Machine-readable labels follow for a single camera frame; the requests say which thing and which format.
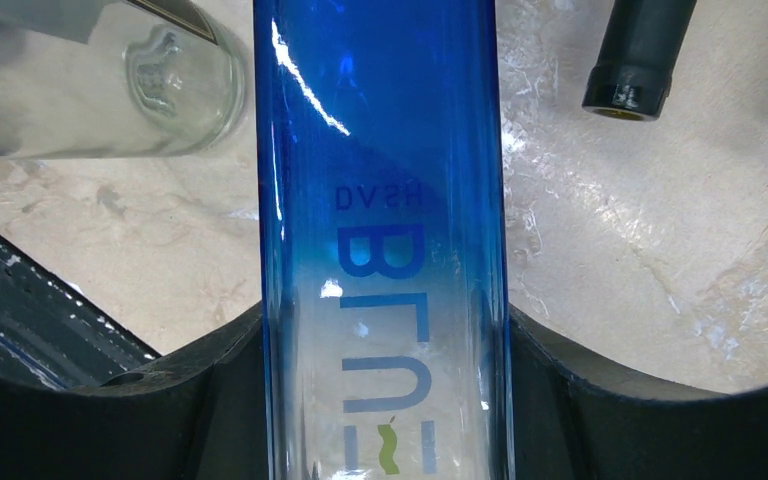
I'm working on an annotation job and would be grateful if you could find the dark wine bottle Negroamaro label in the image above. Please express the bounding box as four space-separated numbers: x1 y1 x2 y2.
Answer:
582 0 696 122

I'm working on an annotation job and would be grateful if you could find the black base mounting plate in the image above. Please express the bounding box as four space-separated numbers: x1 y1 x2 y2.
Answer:
0 235 159 390

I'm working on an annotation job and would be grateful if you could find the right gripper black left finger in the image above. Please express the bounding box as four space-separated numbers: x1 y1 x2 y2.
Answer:
0 306 269 479

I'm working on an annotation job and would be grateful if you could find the clear glass bottle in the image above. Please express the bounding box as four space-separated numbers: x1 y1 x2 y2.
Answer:
0 1 249 159

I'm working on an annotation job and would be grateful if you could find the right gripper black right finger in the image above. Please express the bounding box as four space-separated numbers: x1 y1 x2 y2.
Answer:
510 309 768 479

